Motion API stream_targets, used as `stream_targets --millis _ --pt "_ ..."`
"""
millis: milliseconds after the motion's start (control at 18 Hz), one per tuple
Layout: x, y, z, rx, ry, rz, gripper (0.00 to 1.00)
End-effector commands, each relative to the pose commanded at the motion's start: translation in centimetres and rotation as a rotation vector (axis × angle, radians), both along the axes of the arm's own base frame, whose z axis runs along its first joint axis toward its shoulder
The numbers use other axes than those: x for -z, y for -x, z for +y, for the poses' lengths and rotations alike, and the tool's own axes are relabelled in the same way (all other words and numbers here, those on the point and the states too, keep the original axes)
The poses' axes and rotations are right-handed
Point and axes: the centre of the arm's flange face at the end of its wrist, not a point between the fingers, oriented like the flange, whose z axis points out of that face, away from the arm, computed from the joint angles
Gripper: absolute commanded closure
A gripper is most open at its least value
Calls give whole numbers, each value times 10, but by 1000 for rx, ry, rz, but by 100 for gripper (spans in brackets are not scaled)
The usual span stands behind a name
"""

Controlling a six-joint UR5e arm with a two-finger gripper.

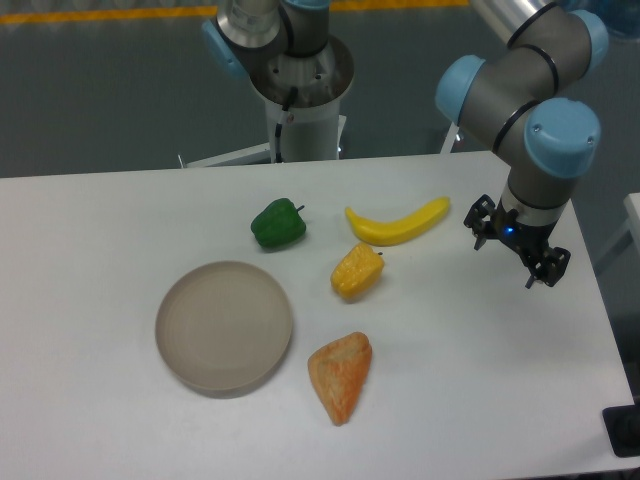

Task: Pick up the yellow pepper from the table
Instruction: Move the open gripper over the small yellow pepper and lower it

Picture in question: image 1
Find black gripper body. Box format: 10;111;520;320
487;198;556;265

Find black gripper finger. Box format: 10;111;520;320
463;194;496;250
523;246;571;289

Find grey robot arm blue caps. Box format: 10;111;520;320
201;1;609;286

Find yellow pepper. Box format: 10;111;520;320
330;242;385;300

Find green pepper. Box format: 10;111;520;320
250;198;306;249

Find white furniture at right edge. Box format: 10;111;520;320
593;192;639;276

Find yellow banana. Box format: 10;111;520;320
344;196;451;247

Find black object at table edge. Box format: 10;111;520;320
602;404;639;458

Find orange bread piece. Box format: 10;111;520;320
307;332;373;426

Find beige round plate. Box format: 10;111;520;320
155;261;294;398

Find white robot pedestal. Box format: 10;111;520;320
182;35;354;168

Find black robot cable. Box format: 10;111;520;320
272;86;300;164

